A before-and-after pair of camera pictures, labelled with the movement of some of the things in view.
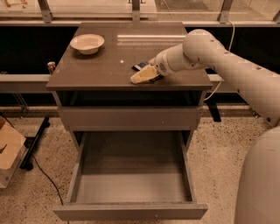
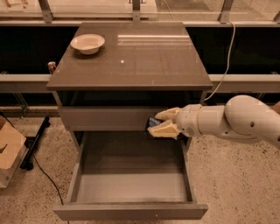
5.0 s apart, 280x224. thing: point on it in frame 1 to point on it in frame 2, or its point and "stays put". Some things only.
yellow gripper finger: x=144 y=74 to x=164 y=129
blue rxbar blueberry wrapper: x=157 y=78 to x=151 y=122
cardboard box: x=13 y=150 stays put
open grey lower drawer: x=131 y=176 stays put
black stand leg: x=26 y=163 stays put
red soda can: x=52 y=66 stays put
